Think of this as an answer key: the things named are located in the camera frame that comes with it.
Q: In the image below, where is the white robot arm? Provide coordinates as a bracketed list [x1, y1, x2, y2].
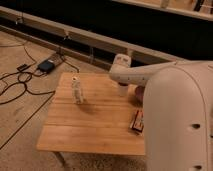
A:
[109, 54, 213, 171]

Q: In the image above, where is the white ceramic cup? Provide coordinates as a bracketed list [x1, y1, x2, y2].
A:
[118, 86, 128, 97]

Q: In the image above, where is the wooden table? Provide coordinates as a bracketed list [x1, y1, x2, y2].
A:
[37, 73, 145, 155]

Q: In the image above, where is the orange snack packet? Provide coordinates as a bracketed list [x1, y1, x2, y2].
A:
[130, 110, 144, 133]

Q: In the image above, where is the black power adapter box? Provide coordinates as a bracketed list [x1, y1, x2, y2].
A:
[38, 60, 55, 73]

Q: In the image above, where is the metal table leg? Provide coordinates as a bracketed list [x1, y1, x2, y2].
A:
[53, 152, 67, 167]

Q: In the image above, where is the small black floor device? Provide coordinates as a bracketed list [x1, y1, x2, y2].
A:
[17, 64, 29, 72]

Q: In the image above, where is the black floor cable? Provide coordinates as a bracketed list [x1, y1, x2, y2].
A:
[0, 44, 56, 106]

